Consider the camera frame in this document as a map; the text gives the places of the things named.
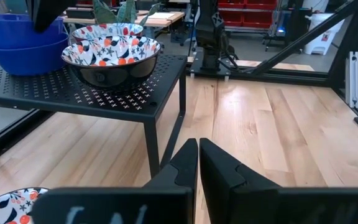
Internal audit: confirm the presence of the black floral ceramic bowl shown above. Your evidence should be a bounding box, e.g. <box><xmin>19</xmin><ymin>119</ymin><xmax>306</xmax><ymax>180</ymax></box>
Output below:
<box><xmin>61</xmin><ymin>35</ymin><xmax>162</xmax><ymax>90</ymax></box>

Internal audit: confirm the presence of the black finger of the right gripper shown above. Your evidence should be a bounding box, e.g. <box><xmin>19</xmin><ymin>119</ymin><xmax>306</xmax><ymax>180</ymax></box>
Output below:
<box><xmin>25</xmin><ymin>0</ymin><xmax>78</xmax><ymax>34</ymax></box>

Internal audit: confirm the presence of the black vertical frame post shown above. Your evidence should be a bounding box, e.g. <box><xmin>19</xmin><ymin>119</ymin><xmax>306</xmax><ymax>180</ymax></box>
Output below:
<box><xmin>327</xmin><ymin>0</ymin><xmax>358</xmax><ymax>91</ymax></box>

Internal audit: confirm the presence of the black flat box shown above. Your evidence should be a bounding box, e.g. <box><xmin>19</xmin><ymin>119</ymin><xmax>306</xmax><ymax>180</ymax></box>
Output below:
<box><xmin>65</xmin><ymin>6</ymin><xmax>95</xmax><ymax>19</ymax></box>

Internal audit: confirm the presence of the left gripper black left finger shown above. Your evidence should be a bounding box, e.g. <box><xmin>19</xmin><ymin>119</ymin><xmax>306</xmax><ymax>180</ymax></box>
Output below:
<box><xmin>31</xmin><ymin>138</ymin><xmax>199</xmax><ymax>224</ymax></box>

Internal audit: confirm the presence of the black diagonal frame brace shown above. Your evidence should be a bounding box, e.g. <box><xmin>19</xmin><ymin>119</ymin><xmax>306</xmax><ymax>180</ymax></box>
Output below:
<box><xmin>250</xmin><ymin>0</ymin><xmax>358</xmax><ymax>77</ymax></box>

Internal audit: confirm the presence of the red floral ceramic bowl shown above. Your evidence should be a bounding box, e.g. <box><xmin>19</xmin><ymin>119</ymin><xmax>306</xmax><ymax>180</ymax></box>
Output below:
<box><xmin>71</xmin><ymin>22</ymin><xmax>144</xmax><ymax>43</ymax></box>

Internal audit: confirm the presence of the wooden workbench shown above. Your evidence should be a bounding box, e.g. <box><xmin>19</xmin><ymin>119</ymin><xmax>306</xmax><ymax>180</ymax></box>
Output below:
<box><xmin>62</xmin><ymin>11</ymin><xmax>186</xmax><ymax>28</ymax></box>

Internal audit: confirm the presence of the floral plate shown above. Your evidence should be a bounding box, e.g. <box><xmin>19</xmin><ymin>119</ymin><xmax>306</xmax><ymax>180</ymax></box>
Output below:
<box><xmin>0</xmin><ymin>187</ymin><xmax>50</xmax><ymax>224</ymax></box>

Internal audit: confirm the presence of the green snake plant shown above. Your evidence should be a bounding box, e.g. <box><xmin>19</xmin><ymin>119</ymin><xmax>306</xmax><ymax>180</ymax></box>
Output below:
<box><xmin>92</xmin><ymin>0</ymin><xmax>162</xmax><ymax>26</ymax></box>

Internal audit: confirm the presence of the white waste bin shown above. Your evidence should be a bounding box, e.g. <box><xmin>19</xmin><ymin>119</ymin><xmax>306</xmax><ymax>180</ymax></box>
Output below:
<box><xmin>303</xmin><ymin>12</ymin><xmax>345</xmax><ymax>56</ymax></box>

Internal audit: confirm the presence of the metal rack with red bins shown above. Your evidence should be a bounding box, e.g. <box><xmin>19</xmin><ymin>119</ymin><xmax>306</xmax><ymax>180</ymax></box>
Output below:
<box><xmin>218</xmin><ymin>0</ymin><xmax>279</xmax><ymax>32</ymax></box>

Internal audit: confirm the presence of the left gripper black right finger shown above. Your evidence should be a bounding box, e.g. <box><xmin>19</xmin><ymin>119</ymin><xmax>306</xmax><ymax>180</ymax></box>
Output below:
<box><xmin>199</xmin><ymin>138</ymin><xmax>358</xmax><ymax>224</ymax></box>

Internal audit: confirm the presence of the black perforated metal shelf riser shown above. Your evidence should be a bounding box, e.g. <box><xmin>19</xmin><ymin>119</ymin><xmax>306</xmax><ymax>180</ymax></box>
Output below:
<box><xmin>0</xmin><ymin>54</ymin><xmax>188</xmax><ymax>178</ymax></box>

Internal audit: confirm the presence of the silver aluminium bracket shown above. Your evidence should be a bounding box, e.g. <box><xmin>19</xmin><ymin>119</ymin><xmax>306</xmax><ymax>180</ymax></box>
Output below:
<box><xmin>344</xmin><ymin>51</ymin><xmax>358</xmax><ymax>109</ymax></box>

